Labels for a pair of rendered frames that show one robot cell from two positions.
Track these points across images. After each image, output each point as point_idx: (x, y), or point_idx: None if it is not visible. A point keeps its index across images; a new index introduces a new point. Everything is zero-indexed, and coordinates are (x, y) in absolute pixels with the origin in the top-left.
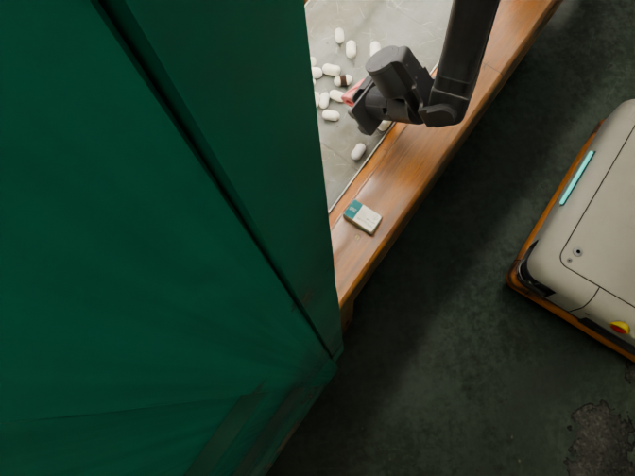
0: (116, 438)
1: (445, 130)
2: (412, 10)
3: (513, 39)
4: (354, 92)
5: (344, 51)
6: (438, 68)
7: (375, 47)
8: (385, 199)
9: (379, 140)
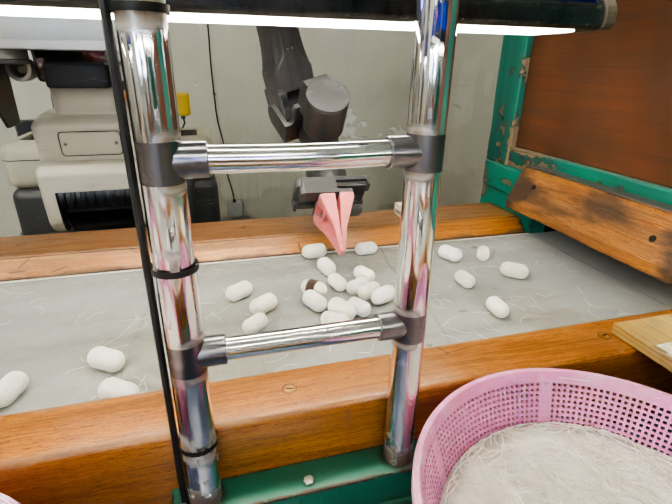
0: None
1: (276, 221)
2: (133, 307)
3: (123, 231)
4: (344, 191)
5: (270, 316)
6: (307, 59)
7: (239, 283)
8: (378, 217)
9: (334, 252)
